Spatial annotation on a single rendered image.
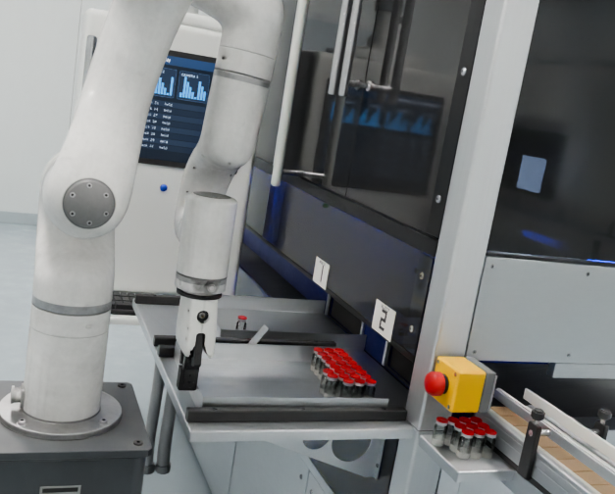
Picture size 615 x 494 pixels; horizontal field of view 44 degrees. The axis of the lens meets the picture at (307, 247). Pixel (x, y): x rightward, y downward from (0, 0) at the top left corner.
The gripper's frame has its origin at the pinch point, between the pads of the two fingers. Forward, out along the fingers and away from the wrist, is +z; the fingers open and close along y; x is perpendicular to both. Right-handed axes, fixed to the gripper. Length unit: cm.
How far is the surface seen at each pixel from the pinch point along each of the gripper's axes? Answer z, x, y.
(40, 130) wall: 13, 13, 544
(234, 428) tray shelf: 4.4, -6.3, -10.2
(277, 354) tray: 2.8, -22.8, 19.5
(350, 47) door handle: -61, -33, 33
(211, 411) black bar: 2.4, -2.6, -7.9
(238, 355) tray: 3.2, -14.8, 19.5
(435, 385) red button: -7.5, -35.6, -19.7
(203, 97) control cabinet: -45, -16, 88
